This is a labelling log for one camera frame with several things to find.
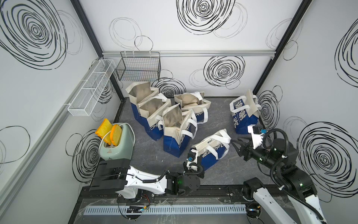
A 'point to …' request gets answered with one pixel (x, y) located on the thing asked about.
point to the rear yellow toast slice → (104, 128)
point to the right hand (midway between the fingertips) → (235, 140)
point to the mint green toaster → (124, 150)
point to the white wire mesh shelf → (84, 102)
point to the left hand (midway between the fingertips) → (202, 157)
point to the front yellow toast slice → (115, 134)
